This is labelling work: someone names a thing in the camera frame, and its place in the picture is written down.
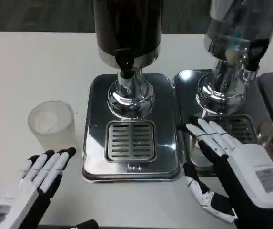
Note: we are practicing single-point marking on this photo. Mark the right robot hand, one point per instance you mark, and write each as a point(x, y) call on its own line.
point(245, 171)

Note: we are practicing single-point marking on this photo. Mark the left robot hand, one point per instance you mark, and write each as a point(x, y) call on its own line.
point(12, 202)

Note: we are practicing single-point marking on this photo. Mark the clear ribbed glass cup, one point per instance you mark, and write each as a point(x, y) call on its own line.
point(50, 124)

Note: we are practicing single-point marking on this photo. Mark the steel drip tray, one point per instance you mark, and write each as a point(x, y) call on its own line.
point(188, 95)
point(272, 95)
point(164, 107)

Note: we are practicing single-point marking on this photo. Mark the black tap of clear dispenser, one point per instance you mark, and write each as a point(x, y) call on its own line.
point(255, 55)

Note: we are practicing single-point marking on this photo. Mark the clear drink dispenser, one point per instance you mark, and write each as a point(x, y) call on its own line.
point(236, 23)

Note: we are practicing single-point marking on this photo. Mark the black tap of dark dispenser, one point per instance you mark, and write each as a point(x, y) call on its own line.
point(125, 62)

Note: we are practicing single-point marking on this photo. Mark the dark drink dispenser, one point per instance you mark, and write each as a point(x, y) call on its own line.
point(126, 23)

